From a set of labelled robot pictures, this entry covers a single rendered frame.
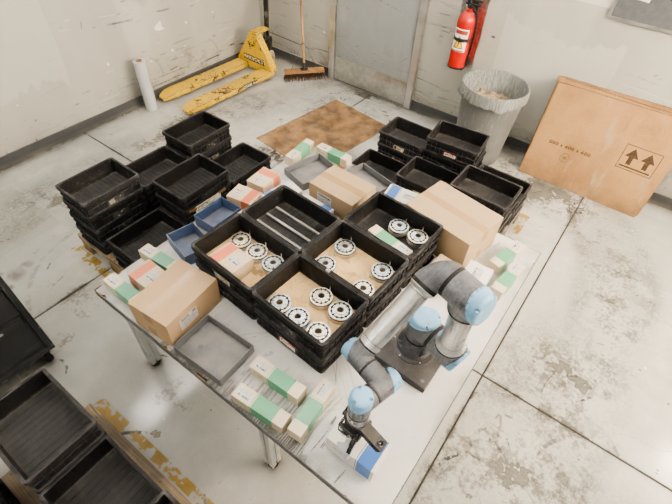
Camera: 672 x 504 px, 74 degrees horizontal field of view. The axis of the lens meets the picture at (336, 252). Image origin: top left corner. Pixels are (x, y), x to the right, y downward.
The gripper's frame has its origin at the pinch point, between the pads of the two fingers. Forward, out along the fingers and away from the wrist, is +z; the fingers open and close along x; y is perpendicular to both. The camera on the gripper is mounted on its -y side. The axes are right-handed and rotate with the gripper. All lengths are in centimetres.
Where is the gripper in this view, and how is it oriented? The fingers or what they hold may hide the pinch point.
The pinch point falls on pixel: (358, 443)
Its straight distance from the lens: 174.2
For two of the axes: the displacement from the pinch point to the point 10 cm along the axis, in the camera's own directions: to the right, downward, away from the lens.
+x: -6.0, 5.7, -5.7
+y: -8.0, -4.6, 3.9
